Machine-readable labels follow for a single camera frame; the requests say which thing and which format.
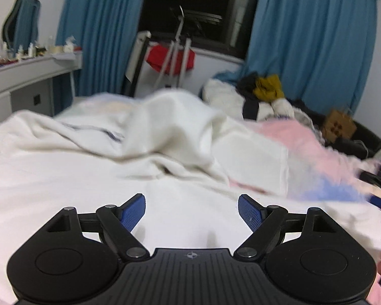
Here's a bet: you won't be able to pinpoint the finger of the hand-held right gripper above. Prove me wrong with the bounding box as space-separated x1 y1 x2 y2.
359 165 381 193
368 195 381 213

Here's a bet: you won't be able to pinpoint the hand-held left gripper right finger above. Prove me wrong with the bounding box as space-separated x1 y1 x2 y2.
233 194 337 261

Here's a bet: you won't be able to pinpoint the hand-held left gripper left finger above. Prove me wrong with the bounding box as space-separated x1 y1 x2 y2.
46 193 150 262

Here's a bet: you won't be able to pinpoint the white sweatpants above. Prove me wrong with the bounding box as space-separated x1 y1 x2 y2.
0 89 381 305

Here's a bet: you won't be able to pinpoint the black bench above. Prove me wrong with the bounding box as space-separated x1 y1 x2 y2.
289 98 381 160

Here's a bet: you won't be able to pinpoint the brown paper bag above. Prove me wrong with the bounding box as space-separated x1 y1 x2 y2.
320 109 358 141

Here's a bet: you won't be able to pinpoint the pastel tie-dye duvet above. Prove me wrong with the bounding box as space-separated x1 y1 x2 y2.
225 116 381 208

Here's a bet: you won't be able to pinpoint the white blue-striped cloth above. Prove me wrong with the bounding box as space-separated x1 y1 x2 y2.
55 119 126 142

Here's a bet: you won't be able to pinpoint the grey patterned cloth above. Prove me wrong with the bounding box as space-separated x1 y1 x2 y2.
291 107 320 132

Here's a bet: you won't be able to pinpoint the cream knit garment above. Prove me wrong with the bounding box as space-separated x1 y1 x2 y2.
271 97 295 119

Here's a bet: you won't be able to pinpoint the mustard yellow garment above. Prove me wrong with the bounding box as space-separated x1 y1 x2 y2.
253 74 285 103

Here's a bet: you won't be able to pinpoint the black garment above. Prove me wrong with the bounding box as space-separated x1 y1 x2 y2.
236 72 261 94

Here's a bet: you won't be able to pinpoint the blue curtain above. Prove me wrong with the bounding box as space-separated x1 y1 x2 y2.
55 0 150 98
244 0 379 115

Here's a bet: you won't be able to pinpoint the red cloth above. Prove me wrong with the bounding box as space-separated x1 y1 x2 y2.
145 44 196 75

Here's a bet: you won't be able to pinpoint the white folding drying rack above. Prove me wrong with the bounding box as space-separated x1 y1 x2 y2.
124 5 223 96

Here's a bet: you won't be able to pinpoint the white desk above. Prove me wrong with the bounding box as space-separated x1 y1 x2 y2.
0 52 84 142

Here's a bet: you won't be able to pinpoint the row of small bottles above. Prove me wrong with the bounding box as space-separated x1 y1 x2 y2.
0 33 49 70

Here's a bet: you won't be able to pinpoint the teal framed mirror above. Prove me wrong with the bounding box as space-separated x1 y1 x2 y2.
1 0 42 52

